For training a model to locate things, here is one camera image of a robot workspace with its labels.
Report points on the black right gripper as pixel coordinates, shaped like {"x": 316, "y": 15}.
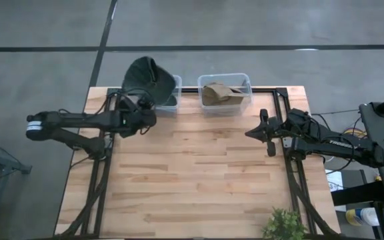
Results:
{"x": 278, "y": 128}

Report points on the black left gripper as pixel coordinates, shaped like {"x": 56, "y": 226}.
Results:
{"x": 137, "y": 118}

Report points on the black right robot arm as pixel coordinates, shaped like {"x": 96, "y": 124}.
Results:
{"x": 338, "y": 146}

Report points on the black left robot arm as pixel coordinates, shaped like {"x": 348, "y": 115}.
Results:
{"x": 78, "y": 118}

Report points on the clear plastic bin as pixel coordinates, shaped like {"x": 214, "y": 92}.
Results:
{"x": 168, "y": 111}
{"x": 242, "y": 81}

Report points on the white paper sheet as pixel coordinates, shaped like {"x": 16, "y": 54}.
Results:
{"x": 332, "y": 176}

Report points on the green potted plant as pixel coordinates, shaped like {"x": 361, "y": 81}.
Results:
{"x": 283, "y": 225}

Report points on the black shelf board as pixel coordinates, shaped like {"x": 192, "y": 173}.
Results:
{"x": 358, "y": 194}

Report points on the white and yellow bottle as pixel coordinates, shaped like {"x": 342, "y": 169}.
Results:
{"x": 362, "y": 216}

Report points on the grey metal stand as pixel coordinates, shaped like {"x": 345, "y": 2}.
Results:
{"x": 2, "y": 165}

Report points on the black aluminium table frame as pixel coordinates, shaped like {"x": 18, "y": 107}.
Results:
{"x": 191, "y": 90}

